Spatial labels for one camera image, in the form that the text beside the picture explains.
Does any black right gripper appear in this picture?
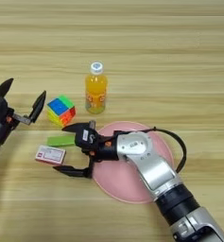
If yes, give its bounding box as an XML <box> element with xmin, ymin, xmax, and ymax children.
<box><xmin>52</xmin><ymin>120</ymin><xmax>121</xmax><ymax>179</ymax></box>

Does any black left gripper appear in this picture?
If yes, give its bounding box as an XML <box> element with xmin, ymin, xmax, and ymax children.
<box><xmin>0</xmin><ymin>78</ymin><xmax>47</xmax><ymax>147</ymax></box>

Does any green rectangular block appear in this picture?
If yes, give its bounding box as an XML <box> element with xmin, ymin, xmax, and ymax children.
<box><xmin>46</xmin><ymin>134</ymin><xmax>77</xmax><ymax>147</ymax></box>

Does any pink and white card box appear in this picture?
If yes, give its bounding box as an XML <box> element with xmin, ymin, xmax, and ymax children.
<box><xmin>35</xmin><ymin>145</ymin><xmax>67</xmax><ymax>166</ymax></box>

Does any multicoloured puzzle cube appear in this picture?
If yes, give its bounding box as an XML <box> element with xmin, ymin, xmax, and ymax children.
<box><xmin>46</xmin><ymin>95</ymin><xmax>77</xmax><ymax>129</ymax></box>

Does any orange juice bottle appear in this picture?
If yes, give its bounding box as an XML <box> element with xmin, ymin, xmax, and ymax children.
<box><xmin>84</xmin><ymin>60</ymin><xmax>109</xmax><ymax>115</ymax></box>

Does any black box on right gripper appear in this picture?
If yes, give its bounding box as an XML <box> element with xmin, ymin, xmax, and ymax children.
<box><xmin>74</xmin><ymin>124</ymin><xmax>100</xmax><ymax>151</ymax></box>

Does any pink round plate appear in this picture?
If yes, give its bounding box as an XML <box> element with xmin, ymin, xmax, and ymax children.
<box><xmin>92</xmin><ymin>121</ymin><xmax>176</xmax><ymax>204</ymax></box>

